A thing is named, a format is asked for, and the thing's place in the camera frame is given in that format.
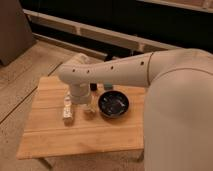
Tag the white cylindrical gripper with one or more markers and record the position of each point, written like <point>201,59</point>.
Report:
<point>79,94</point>

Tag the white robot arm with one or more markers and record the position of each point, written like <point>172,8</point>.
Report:
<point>178,106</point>

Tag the black bowl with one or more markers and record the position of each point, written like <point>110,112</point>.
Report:
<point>113,104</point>

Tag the teal small object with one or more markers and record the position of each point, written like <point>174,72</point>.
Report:
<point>108,87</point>

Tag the wooden table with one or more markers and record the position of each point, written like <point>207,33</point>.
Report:
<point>46,135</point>

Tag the grey cabinet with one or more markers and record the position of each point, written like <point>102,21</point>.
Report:
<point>15,33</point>

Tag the white window frame ledge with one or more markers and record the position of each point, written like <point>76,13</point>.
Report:
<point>97,33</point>

